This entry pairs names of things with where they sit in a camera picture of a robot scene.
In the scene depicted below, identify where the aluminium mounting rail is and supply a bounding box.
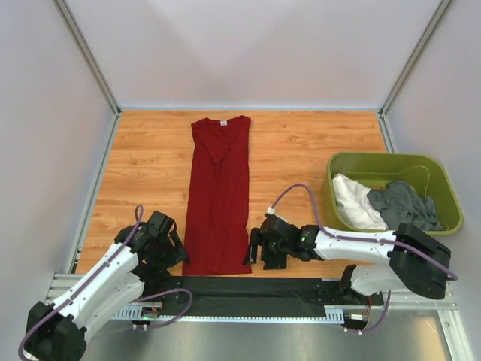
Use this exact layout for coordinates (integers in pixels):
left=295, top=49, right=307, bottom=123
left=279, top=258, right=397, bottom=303
left=45, top=273, right=458, bottom=311

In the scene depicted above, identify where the aluminium frame post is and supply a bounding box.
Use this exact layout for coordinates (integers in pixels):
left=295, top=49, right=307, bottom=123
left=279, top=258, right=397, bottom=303
left=379, top=0, right=455, bottom=117
left=53, top=0, right=121, bottom=116

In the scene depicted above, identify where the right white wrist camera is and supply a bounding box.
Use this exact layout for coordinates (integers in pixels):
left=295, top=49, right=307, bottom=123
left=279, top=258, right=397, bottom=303
left=265, top=207, right=288, bottom=223

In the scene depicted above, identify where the black cloth strip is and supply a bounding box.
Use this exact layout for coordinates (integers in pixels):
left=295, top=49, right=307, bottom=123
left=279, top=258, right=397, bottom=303
left=159, top=276, right=325, bottom=317

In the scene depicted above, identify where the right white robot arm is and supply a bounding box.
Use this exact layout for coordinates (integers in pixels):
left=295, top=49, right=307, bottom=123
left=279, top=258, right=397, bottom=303
left=243, top=214, right=455, bottom=304

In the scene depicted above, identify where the red t-shirt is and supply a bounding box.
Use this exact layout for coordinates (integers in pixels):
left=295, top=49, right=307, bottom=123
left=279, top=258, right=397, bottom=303
left=182, top=115, right=251, bottom=276

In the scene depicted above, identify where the green plastic bin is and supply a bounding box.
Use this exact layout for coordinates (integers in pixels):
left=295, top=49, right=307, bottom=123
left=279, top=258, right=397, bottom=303
left=321, top=152, right=463, bottom=237

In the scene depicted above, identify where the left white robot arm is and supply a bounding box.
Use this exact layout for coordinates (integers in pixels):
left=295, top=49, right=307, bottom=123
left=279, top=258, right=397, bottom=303
left=17, top=205, right=193, bottom=360

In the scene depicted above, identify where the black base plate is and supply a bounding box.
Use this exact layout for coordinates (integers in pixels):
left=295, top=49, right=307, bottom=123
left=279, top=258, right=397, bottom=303
left=312, top=279, right=384, bottom=306
left=142, top=276, right=192, bottom=305

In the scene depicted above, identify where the left aluminium frame post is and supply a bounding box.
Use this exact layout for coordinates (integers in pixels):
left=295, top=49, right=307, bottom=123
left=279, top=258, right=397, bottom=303
left=53, top=0, right=121, bottom=116

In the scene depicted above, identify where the white t-shirt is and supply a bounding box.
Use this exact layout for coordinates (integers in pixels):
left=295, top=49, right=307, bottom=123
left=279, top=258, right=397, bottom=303
left=332, top=174, right=388, bottom=230

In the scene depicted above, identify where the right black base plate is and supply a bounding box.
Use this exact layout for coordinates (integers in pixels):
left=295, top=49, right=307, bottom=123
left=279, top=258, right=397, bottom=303
left=312, top=279, right=384, bottom=306

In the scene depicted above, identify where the grey t-shirt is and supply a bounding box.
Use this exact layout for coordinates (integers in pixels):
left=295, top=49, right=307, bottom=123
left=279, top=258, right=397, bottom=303
left=367, top=180, right=444, bottom=232

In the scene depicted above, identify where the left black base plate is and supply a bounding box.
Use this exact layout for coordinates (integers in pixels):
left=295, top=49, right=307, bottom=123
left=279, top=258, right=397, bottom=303
left=142, top=276, right=192, bottom=305

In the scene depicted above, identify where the slotted cable duct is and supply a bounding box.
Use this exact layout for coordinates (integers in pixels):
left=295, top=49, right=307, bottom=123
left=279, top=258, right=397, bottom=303
left=112, top=305, right=345, bottom=325

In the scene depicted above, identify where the right aluminium frame post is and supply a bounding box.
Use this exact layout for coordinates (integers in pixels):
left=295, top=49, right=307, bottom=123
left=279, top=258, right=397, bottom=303
left=379, top=0, right=455, bottom=117

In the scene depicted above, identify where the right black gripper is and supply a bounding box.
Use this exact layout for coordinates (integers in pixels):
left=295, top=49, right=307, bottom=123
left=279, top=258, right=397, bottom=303
left=243, top=229, right=292, bottom=272

